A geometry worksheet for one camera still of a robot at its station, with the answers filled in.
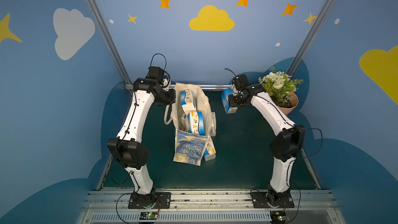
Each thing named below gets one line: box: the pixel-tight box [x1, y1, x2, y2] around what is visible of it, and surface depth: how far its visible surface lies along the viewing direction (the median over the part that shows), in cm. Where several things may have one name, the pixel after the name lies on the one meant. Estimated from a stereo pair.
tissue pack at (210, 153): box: [203, 135, 217, 162], surface depth 85 cm
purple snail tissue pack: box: [187, 110, 206, 136], surface depth 76 cm
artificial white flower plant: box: [258, 66, 304, 106], surface depth 89 cm
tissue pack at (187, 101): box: [179, 88, 197, 116], surface depth 84 cm
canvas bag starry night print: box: [163, 82, 213, 166], surface depth 80 cm
